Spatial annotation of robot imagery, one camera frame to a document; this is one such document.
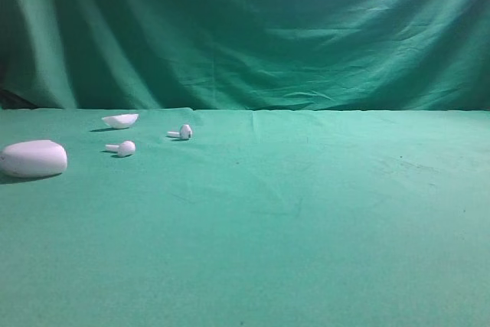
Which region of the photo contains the green backdrop cloth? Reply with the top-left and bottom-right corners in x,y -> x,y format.
1,0 -> 489,110

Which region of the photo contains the white earbud charging case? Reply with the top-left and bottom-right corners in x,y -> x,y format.
1,140 -> 68,178

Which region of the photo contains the white earbud near case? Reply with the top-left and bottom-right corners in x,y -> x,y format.
105,140 -> 136,157

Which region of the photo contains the white case lid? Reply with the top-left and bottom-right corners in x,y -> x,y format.
101,113 -> 139,129

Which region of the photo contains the white bluetooth earbud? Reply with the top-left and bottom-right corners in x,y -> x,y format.
166,124 -> 193,140

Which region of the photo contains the green table cloth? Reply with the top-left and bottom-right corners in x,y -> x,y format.
1,110 -> 489,326

